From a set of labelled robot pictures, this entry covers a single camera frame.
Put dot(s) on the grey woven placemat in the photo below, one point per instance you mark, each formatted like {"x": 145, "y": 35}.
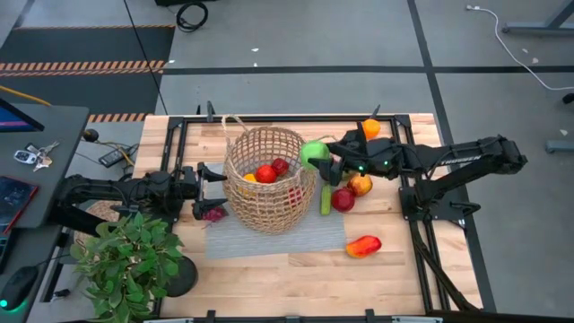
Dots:
{"x": 278, "y": 247}

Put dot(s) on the black aluminium table frame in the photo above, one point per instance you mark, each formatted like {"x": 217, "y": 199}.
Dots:
{"x": 188, "y": 119}

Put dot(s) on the silver aluminium extrusion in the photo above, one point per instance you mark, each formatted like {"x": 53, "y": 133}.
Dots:
{"x": 417, "y": 319}
{"x": 166, "y": 320}

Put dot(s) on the green leafy plant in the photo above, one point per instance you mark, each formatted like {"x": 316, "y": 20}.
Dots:
{"x": 125, "y": 264}

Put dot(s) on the orange-red apple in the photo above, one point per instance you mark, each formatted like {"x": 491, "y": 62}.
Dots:
{"x": 266, "y": 174}

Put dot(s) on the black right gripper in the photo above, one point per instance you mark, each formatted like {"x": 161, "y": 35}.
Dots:
{"x": 363, "y": 154}

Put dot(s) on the black caster wheel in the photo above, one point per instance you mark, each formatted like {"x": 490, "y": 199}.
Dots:
{"x": 569, "y": 98}

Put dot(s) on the grey office desk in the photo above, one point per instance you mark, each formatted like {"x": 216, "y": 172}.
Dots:
{"x": 54, "y": 134}

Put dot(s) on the round woven coaster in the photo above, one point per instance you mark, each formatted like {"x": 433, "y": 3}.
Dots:
{"x": 105, "y": 211}

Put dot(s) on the black round puck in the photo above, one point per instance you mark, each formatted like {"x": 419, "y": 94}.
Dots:
{"x": 91, "y": 135}

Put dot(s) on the dark red pomegranate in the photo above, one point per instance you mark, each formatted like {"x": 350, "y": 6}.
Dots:
{"x": 343, "y": 200}

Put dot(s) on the black power adapter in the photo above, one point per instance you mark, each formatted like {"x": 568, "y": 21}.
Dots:
{"x": 113, "y": 157}

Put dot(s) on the black hazard-striped floor mat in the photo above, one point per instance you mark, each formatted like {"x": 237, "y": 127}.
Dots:
{"x": 89, "y": 45}

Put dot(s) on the green cucumber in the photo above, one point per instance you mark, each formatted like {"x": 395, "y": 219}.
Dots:
{"x": 326, "y": 202}

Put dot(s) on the black computer mouse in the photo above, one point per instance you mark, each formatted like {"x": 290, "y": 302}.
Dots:
{"x": 19, "y": 287}

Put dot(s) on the red yellow mango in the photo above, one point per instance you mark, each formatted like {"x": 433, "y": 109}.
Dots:
{"x": 363, "y": 247}

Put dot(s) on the orange fruit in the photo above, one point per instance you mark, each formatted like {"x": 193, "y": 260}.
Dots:
{"x": 371, "y": 128}

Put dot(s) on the silver key bunch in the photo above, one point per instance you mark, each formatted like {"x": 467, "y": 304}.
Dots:
{"x": 41, "y": 157}

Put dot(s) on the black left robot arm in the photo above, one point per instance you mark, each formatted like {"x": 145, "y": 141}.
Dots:
{"x": 98, "y": 188}

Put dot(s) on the woven wicker basket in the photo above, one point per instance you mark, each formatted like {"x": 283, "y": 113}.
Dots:
{"x": 269, "y": 228}

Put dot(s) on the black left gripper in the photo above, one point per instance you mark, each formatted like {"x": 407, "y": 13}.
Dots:
{"x": 188, "y": 186}

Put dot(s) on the dark tablet red case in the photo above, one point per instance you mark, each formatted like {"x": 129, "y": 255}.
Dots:
{"x": 13, "y": 199}

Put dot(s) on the black plant pot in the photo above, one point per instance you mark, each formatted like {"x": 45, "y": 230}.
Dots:
{"x": 184, "y": 280}

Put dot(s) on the green apple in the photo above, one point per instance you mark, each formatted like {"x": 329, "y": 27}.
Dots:
{"x": 314, "y": 152}

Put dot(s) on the grey table leg base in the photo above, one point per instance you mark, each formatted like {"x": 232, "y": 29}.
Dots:
{"x": 560, "y": 146}
{"x": 529, "y": 29}

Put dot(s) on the dark computer monitor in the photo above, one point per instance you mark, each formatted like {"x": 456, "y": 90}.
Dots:
{"x": 13, "y": 122}

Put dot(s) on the thin black pole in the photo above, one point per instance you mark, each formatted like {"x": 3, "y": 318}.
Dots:
{"x": 143, "y": 54}

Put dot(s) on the red yellow apple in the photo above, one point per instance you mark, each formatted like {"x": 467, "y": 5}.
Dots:
{"x": 360, "y": 185}

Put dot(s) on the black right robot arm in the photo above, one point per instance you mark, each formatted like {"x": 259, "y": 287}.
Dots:
{"x": 448, "y": 157}

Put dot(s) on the large crimson red fruit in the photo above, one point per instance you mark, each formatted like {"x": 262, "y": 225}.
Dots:
{"x": 294, "y": 196}

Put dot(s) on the purple grape bunch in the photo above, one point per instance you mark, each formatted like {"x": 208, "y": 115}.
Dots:
{"x": 216, "y": 214}

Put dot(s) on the black car key fob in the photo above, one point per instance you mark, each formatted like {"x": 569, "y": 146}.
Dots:
{"x": 22, "y": 156}

